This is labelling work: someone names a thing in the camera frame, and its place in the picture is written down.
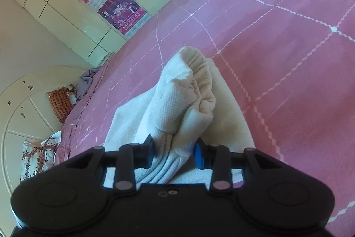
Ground grey purple cloth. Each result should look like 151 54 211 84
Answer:
76 68 98 102

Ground cream bed headboard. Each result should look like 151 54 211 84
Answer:
0 66 90 191

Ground pink checked bed sheet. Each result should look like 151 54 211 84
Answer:
54 0 355 226

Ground orange striped pillow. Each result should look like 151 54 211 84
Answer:
45 87 77 124

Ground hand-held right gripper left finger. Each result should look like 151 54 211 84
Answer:
67 134 156 196

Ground cream glossy wardrobe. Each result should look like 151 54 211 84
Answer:
0 0 222 66

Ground white pants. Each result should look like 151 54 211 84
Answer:
103 46 257 191

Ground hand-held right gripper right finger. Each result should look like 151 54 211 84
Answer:
193 142 281 195

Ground white brown patterned pillow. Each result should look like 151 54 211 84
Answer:
20 130 62 182

